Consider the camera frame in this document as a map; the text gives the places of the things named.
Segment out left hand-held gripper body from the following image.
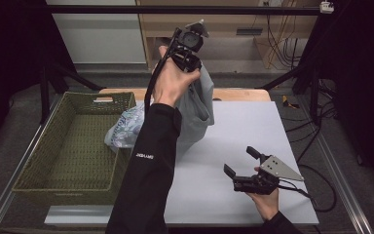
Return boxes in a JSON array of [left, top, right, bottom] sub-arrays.
[[170, 19, 210, 63]]

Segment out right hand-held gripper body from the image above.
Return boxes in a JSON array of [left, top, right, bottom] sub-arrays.
[[233, 154, 306, 196]]

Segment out grey cloth garment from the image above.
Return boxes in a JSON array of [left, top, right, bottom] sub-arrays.
[[174, 63, 216, 144]]

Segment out person's left hand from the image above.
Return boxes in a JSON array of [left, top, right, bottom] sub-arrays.
[[151, 45, 203, 108]]

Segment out person's right hand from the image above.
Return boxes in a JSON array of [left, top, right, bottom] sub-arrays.
[[244, 166, 281, 222]]

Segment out light wooden cabinet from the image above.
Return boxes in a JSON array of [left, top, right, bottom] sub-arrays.
[[135, 0, 321, 71]]

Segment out yellow and black tape piece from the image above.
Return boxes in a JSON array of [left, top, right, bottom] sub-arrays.
[[281, 95, 302, 110]]

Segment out black stand leg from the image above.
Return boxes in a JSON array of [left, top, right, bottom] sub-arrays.
[[39, 60, 107, 125], [255, 61, 323, 126]]

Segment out white panel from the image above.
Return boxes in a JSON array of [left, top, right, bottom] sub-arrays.
[[45, 0, 148, 64]]

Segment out patterned clear plastic bag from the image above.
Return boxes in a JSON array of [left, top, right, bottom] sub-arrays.
[[103, 102, 148, 154]]

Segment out green woven basket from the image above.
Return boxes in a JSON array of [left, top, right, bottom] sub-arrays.
[[11, 91, 137, 207]]

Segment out white plug adapter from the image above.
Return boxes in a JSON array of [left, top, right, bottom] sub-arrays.
[[318, 1, 335, 15]]

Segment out left hand-held gripper black cable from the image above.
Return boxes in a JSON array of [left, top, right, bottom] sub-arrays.
[[143, 28, 180, 115]]

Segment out hand-held gripper black cable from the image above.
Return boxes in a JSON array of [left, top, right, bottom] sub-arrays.
[[143, 28, 180, 115], [276, 164, 338, 215]]

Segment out black horizontal frame bar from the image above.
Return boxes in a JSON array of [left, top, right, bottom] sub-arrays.
[[44, 4, 321, 18]]

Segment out right hand-held gripper black cable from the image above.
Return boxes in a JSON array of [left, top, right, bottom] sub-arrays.
[[276, 164, 338, 215]]

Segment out black floor cables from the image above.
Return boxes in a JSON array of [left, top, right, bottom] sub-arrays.
[[280, 79, 339, 164]]

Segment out bundle of hanging cables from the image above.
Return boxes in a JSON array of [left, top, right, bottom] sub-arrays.
[[263, 13, 304, 70]]

